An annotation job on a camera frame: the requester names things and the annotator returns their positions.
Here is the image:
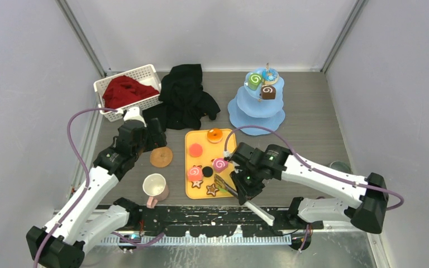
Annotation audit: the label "brown star cookie left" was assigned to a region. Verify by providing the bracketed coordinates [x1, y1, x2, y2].
[191, 180, 203, 189]

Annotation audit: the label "chocolate swirl roll cake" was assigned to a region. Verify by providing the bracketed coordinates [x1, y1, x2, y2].
[260, 85, 277, 100]

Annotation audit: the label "pink cube cake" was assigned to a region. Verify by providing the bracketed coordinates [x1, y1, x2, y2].
[212, 157, 229, 173]

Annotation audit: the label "metal tongs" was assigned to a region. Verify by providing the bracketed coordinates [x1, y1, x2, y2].
[214, 174, 275, 226]

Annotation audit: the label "orange donut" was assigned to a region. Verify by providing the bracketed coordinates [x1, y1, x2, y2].
[207, 128, 223, 143]

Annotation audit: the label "yellow tray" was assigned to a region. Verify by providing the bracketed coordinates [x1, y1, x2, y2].
[184, 128, 237, 200]

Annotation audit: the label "red round cake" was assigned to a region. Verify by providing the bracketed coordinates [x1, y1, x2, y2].
[188, 143, 203, 157]

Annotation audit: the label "pink swirl roll cake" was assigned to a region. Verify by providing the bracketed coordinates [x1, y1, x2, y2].
[187, 166, 203, 181]

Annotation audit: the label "blue donut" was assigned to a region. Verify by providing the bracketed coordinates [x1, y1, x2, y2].
[261, 68, 279, 85]

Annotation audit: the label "green roll cake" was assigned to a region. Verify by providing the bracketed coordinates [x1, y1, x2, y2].
[246, 73, 263, 91]

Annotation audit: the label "pink mug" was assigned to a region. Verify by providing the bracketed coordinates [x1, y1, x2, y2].
[142, 173, 169, 209]

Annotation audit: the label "blue three-tier cake stand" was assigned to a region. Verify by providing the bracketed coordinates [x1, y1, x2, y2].
[227, 64, 285, 131]

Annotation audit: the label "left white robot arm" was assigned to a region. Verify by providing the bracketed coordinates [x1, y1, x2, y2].
[26, 118, 167, 267]

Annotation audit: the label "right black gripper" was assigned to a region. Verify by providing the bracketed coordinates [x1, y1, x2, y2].
[230, 165, 265, 205]

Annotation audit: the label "brown star cookie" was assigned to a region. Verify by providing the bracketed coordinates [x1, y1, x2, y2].
[191, 180, 203, 189]
[206, 183, 220, 197]

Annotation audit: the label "left woven coaster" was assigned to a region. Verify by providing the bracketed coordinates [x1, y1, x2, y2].
[150, 146, 173, 168]

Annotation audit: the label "white plastic basket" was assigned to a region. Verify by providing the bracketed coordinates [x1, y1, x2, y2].
[93, 64, 161, 110]

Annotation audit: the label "black cloth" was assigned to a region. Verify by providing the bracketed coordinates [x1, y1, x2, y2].
[143, 64, 221, 130]

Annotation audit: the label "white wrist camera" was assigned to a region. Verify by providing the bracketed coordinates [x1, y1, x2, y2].
[223, 150, 240, 173]
[123, 106, 146, 127]

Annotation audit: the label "red cloth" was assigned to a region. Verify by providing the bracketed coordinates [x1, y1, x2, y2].
[102, 75, 161, 112]

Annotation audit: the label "brown star cookie right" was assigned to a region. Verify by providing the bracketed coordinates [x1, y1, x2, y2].
[206, 183, 220, 197]

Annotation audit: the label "grey metal cup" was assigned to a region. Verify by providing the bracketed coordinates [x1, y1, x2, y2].
[328, 161, 351, 174]

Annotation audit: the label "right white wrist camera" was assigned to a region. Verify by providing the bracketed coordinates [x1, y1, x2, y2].
[223, 150, 240, 173]

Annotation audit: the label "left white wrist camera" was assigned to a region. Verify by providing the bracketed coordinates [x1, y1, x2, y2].
[123, 106, 146, 127]

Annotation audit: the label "black round cookie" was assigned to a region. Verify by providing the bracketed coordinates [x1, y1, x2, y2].
[202, 166, 213, 178]

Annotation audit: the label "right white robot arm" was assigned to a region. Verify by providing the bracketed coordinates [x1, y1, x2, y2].
[223, 142, 389, 234]

